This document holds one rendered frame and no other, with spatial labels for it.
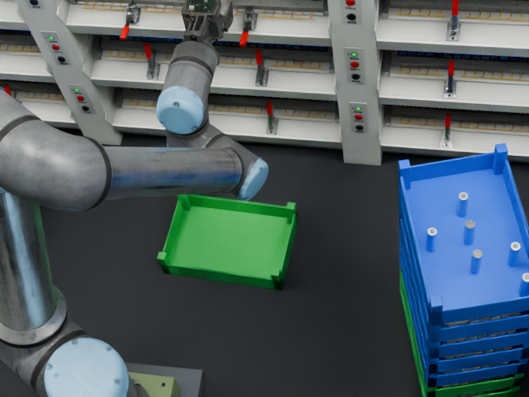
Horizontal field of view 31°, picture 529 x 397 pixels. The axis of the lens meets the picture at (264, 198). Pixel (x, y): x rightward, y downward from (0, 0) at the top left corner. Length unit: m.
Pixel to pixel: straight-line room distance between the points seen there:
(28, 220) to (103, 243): 0.83
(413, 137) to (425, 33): 0.39
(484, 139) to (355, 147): 0.31
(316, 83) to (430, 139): 0.33
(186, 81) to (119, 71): 0.53
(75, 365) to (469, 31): 1.04
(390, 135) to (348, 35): 0.41
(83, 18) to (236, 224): 0.63
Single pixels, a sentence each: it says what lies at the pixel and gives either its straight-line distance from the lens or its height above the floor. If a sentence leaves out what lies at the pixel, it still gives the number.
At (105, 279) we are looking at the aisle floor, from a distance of 2.39.
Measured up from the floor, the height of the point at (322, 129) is 0.10.
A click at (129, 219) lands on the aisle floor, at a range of 2.45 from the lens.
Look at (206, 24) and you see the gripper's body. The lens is 1.94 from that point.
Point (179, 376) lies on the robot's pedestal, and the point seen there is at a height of 0.06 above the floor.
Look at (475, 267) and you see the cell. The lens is 1.72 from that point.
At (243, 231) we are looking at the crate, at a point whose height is 0.00.
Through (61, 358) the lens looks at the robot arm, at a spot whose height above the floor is 0.42.
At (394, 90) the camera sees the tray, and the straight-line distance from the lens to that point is 2.20.
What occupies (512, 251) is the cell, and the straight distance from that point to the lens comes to 1.71.
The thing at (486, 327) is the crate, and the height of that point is 0.43.
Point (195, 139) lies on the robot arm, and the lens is 1.90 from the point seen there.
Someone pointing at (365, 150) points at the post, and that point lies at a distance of 2.38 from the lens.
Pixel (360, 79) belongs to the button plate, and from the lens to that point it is 2.15.
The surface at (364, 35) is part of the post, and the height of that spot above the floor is 0.50.
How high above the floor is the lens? 2.05
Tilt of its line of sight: 58 degrees down
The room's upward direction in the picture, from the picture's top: 14 degrees counter-clockwise
